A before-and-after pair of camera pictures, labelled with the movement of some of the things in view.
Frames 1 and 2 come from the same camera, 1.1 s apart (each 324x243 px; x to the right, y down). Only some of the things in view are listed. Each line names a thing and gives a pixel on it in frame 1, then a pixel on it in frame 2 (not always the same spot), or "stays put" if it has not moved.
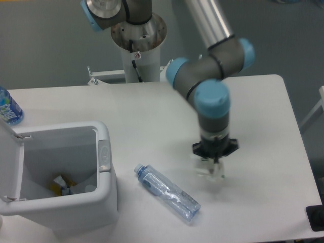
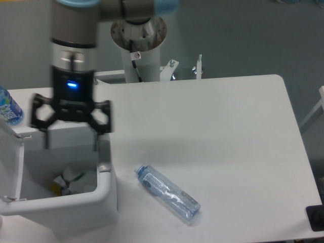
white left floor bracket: x=111 y=77 stays put
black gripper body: x=215 y=148 → x=73 y=96
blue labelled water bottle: x=10 y=111 stays put
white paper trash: x=211 y=171 → x=78 y=179
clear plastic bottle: x=164 y=189 stays put
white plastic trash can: x=31 y=156 stays put
